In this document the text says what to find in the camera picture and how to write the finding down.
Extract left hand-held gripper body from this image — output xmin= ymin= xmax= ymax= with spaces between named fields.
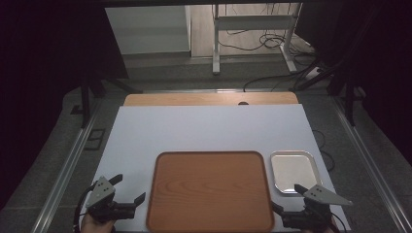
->
xmin=85 ymin=176 xmax=137 ymax=225

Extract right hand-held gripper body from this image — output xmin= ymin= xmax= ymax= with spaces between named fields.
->
xmin=281 ymin=183 xmax=355 ymax=232

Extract person's right hand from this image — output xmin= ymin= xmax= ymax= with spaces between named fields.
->
xmin=302 ymin=221 xmax=338 ymax=233

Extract person's left hand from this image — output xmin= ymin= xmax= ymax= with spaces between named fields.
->
xmin=80 ymin=213 xmax=117 ymax=233

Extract small silver metal tray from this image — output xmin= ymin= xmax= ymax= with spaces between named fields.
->
xmin=269 ymin=150 xmax=324 ymax=195

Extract black floor socket plate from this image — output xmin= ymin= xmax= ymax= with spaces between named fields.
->
xmin=84 ymin=127 xmax=107 ymax=151

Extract brown wooden tray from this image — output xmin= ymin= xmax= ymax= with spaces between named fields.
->
xmin=145 ymin=150 xmax=276 ymax=233

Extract black metal stand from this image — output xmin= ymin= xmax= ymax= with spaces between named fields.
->
xmin=69 ymin=73 xmax=144 ymax=129
xmin=291 ymin=54 xmax=368 ymax=128

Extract white table mat board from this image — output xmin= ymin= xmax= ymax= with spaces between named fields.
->
xmin=85 ymin=103 xmax=353 ymax=233

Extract white power strip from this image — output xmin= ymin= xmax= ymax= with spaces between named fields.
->
xmin=304 ymin=67 xmax=325 ymax=81

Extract silver aluminium crossbar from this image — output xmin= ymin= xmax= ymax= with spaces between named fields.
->
xmin=141 ymin=87 xmax=294 ymax=95

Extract wooden table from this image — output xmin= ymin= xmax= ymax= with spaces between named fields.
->
xmin=122 ymin=91 xmax=300 ymax=108

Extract white cabinet panel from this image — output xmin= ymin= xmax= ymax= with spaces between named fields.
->
xmin=104 ymin=5 xmax=192 ymax=55

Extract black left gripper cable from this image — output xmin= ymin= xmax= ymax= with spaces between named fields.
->
xmin=72 ymin=183 xmax=98 ymax=233

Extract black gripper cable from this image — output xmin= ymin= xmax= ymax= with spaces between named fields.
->
xmin=329 ymin=212 xmax=350 ymax=233
xmin=72 ymin=183 xmax=98 ymax=233

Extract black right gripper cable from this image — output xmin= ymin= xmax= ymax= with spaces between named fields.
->
xmin=329 ymin=212 xmax=350 ymax=233

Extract silver aluminium floor rail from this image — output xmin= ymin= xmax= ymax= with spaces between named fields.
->
xmin=29 ymin=94 xmax=102 ymax=233
xmin=329 ymin=95 xmax=412 ymax=233

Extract looped thin black cable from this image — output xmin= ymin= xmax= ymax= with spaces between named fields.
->
xmin=312 ymin=128 xmax=336 ymax=173

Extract long black floor cable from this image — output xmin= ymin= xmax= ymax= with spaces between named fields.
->
xmin=242 ymin=57 xmax=322 ymax=93

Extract tangled black floor cables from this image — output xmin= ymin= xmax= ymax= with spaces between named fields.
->
xmin=216 ymin=28 xmax=317 ymax=57

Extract white metal desk frame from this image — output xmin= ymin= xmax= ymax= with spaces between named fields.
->
xmin=211 ymin=2 xmax=304 ymax=76

